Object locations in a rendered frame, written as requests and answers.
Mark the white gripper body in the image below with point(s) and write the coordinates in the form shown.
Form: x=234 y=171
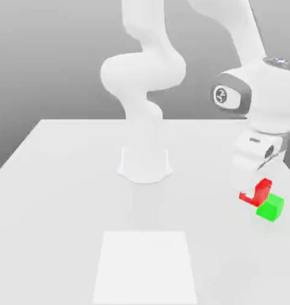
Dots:
x=247 y=164

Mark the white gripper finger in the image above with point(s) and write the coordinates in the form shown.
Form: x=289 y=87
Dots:
x=250 y=190

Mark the small red cube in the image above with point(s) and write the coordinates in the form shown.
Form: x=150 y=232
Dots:
x=262 y=191

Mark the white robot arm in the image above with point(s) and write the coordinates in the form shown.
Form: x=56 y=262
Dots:
x=144 y=71

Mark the small green cube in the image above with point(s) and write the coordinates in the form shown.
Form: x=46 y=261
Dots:
x=269 y=209

